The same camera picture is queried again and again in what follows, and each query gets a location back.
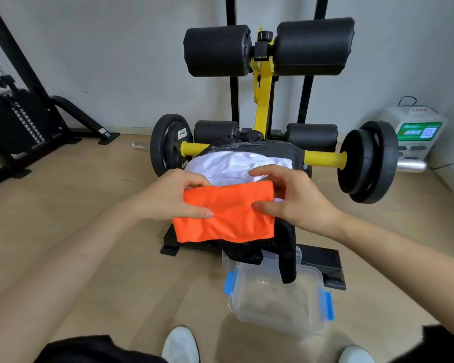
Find person's right hand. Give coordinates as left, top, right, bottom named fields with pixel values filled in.
left=248, top=165, right=346, bottom=239

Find person's left hand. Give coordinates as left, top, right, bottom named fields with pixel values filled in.
left=134, top=169, right=215, bottom=224

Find orange cloth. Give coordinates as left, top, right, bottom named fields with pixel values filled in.
left=172, top=180, right=276, bottom=244

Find person's right forearm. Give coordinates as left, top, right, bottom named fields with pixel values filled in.
left=333, top=212, right=454, bottom=348

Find person's left forearm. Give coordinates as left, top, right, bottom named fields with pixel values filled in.
left=0, top=206, right=149, bottom=363

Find black mesh bag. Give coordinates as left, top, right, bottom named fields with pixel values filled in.
left=196, top=131, right=308, bottom=285

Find white cloth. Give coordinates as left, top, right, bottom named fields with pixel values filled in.
left=184, top=150, right=294, bottom=203

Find black weight plate white print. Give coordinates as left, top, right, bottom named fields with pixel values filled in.
left=150, top=113, right=194, bottom=177

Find small black roller pad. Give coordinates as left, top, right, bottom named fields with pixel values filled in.
left=193, top=120, right=240, bottom=145
left=285, top=123, right=339, bottom=153

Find clear container with blue latches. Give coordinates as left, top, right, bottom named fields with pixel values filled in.
left=223, top=246, right=336, bottom=338

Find small plain black weight plate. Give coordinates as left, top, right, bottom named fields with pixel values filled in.
left=337, top=129, right=376, bottom=195

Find large plain black weight plate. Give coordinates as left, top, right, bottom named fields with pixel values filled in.
left=349, top=120, right=400, bottom=205

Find person's white left shoe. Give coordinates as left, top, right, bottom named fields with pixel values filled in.
left=161, top=325, right=201, bottom=363

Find person's white shoe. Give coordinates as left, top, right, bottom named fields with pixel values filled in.
left=161, top=325, right=201, bottom=363
left=338, top=345, right=375, bottom=363

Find large black roller pad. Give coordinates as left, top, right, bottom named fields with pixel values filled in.
left=273, top=17, right=356, bottom=77
left=183, top=25, right=253, bottom=78

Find white green charging box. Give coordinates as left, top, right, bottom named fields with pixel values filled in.
left=378, top=105, right=448, bottom=161

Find person's white right shoe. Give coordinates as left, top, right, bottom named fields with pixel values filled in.
left=338, top=345, right=375, bottom=363

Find person's black trousers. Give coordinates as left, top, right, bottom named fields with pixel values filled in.
left=33, top=324, right=454, bottom=363

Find black weight stack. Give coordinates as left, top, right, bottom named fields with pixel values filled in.
left=7, top=97, right=47, bottom=146

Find yellow black gym machine frame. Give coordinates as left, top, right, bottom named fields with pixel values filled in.
left=160, top=0, right=347, bottom=291

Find black cable machine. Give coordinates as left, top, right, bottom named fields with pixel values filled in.
left=0, top=0, right=121, bottom=193

